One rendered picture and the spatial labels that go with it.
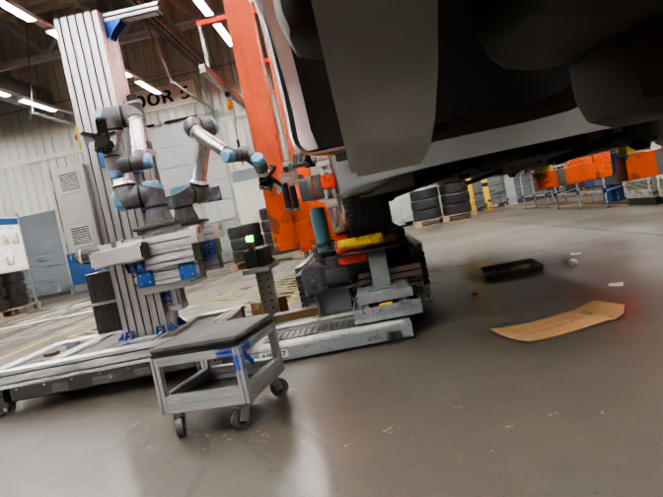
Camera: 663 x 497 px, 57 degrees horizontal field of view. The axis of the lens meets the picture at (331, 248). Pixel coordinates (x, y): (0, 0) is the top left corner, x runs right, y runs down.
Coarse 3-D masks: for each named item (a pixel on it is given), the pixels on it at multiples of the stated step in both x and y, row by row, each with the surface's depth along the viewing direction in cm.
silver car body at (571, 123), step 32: (512, 128) 231; (544, 128) 231; (576, 128) 230; (608, 128) 231; (640, 128) 300; (448, 160) 235; (512, 160) 418; (544, 160) 570; (352, 192) 252; (384, 192) 296
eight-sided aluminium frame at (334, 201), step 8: (320, 160) 314; (328, 160) 313; (320, 168) 313; (328, 168) 313; (328, 200) 314; (336, 200) 314; (328, 208) 316; (336, 208) 317; (336, 216) 359; (336, 224) 329; (344, 224) 345; (336, 232) 330
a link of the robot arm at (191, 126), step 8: (184, 120) 358; (192, 120) 355; (184, 128) 354; (192, 128) 351; (200, 128) 352; (192, 136) 353; (200, 136) 348; (208, 136) 346; (208, 144) 345; (216, 144) 342; (224, 144) 342; (216, 152) 343; (224, 152) 336; (232, 152) 337; (240, 152) 342; (224, 160) 337; (232, 160) 338; (240, 160) 343
